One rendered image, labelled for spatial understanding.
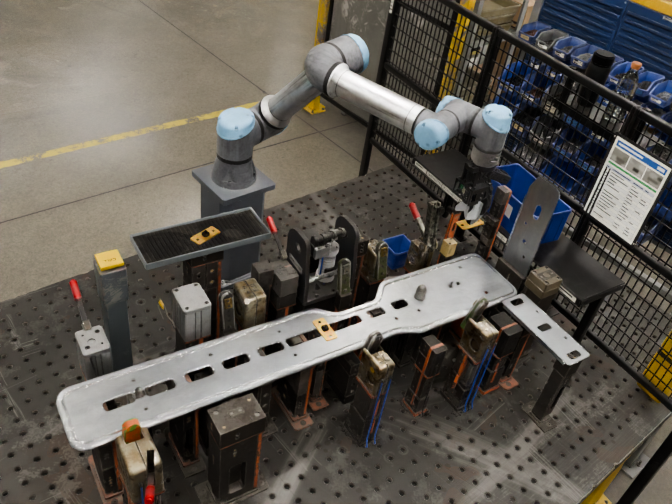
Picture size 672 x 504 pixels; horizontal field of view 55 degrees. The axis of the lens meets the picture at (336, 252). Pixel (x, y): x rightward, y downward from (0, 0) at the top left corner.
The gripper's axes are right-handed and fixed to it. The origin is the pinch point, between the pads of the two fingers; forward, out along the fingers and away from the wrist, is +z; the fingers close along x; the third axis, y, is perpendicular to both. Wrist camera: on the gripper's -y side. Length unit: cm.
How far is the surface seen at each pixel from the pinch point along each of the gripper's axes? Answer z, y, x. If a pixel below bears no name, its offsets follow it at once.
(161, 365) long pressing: 24, 92, -7
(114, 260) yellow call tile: 9, 94, -33
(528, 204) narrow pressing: 4.5, -27.2, -2.2
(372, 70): 77, -131, -226
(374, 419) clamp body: 45, 41, 21
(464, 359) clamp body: 36.8, 8.4, 20.4
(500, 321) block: 29.1, -5.9, 17.9
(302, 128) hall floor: 132, -100, -257
